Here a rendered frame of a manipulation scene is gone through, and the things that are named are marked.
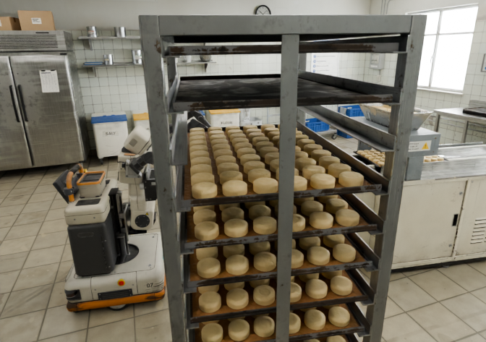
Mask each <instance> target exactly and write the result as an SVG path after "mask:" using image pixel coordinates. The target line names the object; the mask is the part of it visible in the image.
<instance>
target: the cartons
mask: <svg viewBox="0 0 486 342"><path fill-rule="evenodd" d="M17 13H18V16H19V18H15V17H0V30H56V28H55V24H54V16H53V14H52V12H51V11H27V10H17Z"/></svg>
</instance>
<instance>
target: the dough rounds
mask: <svg viewBox="0 0 486 342"><path fill-rule="evenodd" d="M356 153H359V154H360V155H362V156H364V157H365V158H367V159H368V160H370V161H372V162H373V163H376V164H377V165H379V167H381V166H384V163H385V152H384V153H381V152H379V151H377V150H364V151H362V150H358V151H357V152H356ZM443 159H444V158H441V157H438V156H437V155H431V156H424V161H423V163H428V162H438V161H444V160H443Z"/></svg>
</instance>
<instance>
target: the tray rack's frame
mask: <svg viewBox="0 0 486 342"><path fill-rule="evenodd" d="M427 16H428V15H427V14H174V15H138V21H139V28H140V42H141V49H142V62H143V69H144V76H145V89H146V97H147V105H148V118H149V125H150V138H151V145H152V152H153V166H154V173H155V186H156V194H157V201H158V214H159V221H160V229H161V242H162V249H163V262H164V270H165V277H166V290H167V297H168V305H169V318H170V325H171V338H172V342H187V330H186V328H185V320H184V294H182V268H181V259H180V255H179V246H178V226H177V216H176V213H175V204H174V175H173V166H171V155H170V147H171V142H170V133H169V117H168V115H167V113H166V83H165V74H164V65H163V58H162V55H161V39H160V38H164V39H166V40H168V41H170V42H172V43H257V42H281V98H280V137H279V176H278V253H277V292H276V342H289V315H290V293H291V251H292V229H293V208H294V166H295V145H296V123H297V81H298V60H299V41H316V40H335V39H346V38H366V37H376V36H387V35H410V36H409V46H408V52H407V54H398V56H397V62H396V73H395V80H394V87H402V88H403V90H402V96H401V105H391V115H390V121H389V128H388V133H389V134H392V135H395V136H396V146H395V152H385V163H384V169H383V176H384V177H386V178H387V179H389V180H391V185H390V190H389V194H385V195H381V196H380V204H379V211H378V215H379V216H380V217H381V218H382V219H383V220H384V221H385V229H384V234H378V235H375V246H374V252H375V254H376V255H377V256H378V257H379V258H380V268H379V270H377V271H371V276H370V286H371V287H372V289H373V290H374V292H375V293H376V296H375V304H372V305H367V311H366V318H367V319H368V320H369V322H370V324H371V325H372V329H371V335H370V336H365V337H363V341H362V342H381V338H382V332H383V323H384V317H385V308H386V302H387V297H388V287H389V282H390V276H391V267H392V262H393V253H394V247H395V242H396V232H397V227H398V217H399V212H400V207H401V197H402V192H403V186H404V177H405V171H406V162H407V156H408V151H409V142H410V137H411V131H412V122H413V116H414V107H415V101H416V96H417V86H418V81H419V71H420V66H421V60H422V51H423V45H424V40H425V31H426V26H427Z"/></svg>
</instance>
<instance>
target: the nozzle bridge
mask: <svg viewBox="0 0 486 342"><path fill-rule="evenodd" d="M351 118H353V119H356V120H358V121H361V122H363V123H365V124H368V125H370V126H372V127H375V128H377V129H380V130H383V131H384V132H387V133H388V127H385V126H383V125H380V124H377V123H375V122H372V121H369V120H366V118H365V117H364V116H356V117H351ZM440 136H441V134H440V133H437V132H433V131H430V130H428V129H424V128H421V127H420V128H419V129H418V130H414V131H411V137H410V142H409V151H408V156H407V162H406V171H405V177H404V180H405V181H414V180H420V179H421V175H422V166H423V161H424V156H431V155H438V148H439V143H440ZM371 149H372V148H371V147H369V146H368V145H365V144H364V143H363V142H360V141H359V140H358V147H357V150H371Z"/></svg>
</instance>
